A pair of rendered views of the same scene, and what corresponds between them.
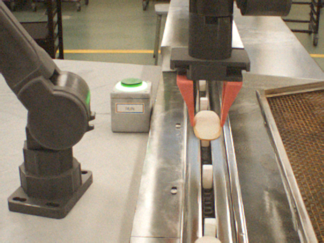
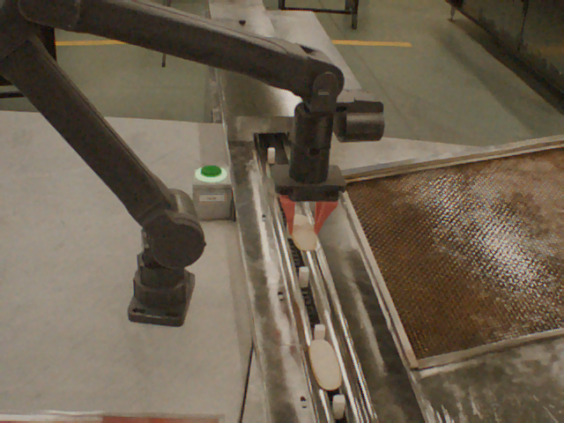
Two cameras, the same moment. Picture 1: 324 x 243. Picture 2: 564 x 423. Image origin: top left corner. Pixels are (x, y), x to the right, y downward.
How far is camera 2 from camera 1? 0.40 m
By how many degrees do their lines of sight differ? 14
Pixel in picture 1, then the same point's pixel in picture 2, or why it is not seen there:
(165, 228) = (284, 336)
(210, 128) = (307, 238)
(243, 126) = not seen: hidden behind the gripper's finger
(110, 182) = (211, 282)
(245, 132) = not seen: hidden behind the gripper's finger
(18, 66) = (141, 198)
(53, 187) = (170, 298)
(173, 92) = (247, 172)
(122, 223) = (235, 326)
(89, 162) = not seen: hidden behind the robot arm
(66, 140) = (185, 260)
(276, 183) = (360, 274)
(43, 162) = (160, 278)
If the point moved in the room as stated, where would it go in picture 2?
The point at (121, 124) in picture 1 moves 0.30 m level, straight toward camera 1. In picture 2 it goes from (203, 212) to (238, 315)
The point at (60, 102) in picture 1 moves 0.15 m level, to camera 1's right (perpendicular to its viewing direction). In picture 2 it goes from (181, 230) to (289, 224)
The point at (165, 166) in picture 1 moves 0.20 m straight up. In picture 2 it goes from (265, 270) to (270, 152)
